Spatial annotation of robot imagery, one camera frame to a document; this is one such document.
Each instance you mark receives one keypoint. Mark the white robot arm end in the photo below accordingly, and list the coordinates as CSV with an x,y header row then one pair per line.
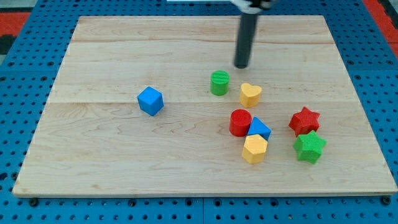
x,y
254,6

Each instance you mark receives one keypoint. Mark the blue cube block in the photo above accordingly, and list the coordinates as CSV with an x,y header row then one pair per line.
x,y
150,101

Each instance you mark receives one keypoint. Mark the yellow heart block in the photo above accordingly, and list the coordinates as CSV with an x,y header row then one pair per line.
x,y
249,95

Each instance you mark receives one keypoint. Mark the green cylinder block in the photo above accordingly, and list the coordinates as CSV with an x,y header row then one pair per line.
x,y
219,82

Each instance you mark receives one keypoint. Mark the red cylinder block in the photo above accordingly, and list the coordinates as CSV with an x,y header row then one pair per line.
x,y
239,123

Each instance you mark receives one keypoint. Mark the wooden board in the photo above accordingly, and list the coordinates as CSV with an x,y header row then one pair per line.
x,y
93,140

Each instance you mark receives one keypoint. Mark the blue triangle block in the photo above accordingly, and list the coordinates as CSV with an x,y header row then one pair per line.
x,y
260,128

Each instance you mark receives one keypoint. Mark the yellow hexagon block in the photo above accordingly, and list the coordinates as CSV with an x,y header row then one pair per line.
x,y
254,149

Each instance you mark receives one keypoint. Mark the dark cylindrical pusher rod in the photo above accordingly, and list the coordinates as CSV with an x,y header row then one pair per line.
x,y
245,38

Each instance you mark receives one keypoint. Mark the red star block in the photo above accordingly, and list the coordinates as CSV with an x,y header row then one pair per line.
x,y
304,121

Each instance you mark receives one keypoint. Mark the green star block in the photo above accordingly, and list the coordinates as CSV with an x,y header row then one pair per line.
x,y
309,147

